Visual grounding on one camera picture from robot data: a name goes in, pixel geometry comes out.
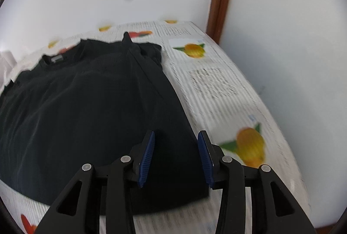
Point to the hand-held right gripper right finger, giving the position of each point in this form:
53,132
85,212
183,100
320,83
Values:
205,161

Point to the fruit print tablecloth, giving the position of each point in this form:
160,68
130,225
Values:
217,87

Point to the black sweatshirt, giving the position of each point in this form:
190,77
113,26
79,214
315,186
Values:
95,114

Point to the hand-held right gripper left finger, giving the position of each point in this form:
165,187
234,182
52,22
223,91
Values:
146,161

